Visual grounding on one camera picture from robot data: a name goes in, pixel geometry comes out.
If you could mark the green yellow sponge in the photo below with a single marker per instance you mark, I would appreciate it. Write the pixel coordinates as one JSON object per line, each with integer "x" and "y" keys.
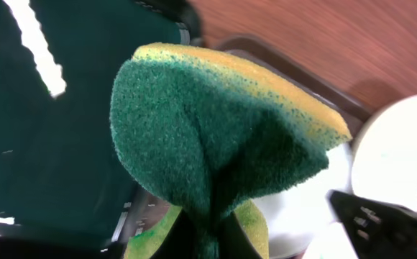
{"x": 206, "y": 130}

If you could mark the dark brown serving tray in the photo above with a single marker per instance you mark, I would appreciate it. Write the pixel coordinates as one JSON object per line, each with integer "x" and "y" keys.
{"x": 249, "y": 216}

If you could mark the black water basin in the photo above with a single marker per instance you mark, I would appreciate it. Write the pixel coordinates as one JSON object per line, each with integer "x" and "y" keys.
{"x": 63, "y": 191}

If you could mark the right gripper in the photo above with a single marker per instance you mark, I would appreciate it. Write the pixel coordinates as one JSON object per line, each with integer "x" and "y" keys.
{"x": 376, "y": 230}

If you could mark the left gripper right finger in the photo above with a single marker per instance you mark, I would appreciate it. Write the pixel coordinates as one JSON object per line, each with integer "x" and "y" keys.
{"x": 233, "y": 241}

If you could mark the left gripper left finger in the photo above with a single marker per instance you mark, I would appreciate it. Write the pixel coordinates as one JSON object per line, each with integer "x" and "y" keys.
{"x": 187, "y": 239}

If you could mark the white plate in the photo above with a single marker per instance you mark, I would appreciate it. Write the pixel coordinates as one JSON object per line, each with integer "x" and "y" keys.
{"x": 296, "y": 215}
{"x": 385, "y": 155}

